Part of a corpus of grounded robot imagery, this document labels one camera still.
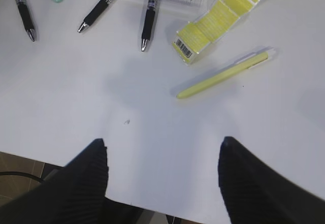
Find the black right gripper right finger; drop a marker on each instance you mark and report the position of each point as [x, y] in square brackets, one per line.
[254, 193]

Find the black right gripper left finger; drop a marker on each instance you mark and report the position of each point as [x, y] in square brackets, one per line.
[75, 194]

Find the yellow pen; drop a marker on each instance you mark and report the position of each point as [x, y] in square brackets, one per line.
[255, 59]

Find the yellow sticky note packet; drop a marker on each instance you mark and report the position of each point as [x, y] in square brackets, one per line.
[198, 35]

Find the black pen middle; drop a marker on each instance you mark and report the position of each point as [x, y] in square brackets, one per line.
[94, 14]

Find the black pen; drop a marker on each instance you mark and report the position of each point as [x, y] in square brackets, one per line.
[148, 23]
[26, 19]
[94, 14]

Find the black pen left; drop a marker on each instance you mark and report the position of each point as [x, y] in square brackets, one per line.
[26, 19]

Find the black pen right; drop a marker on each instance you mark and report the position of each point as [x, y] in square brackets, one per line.
[148, 23]

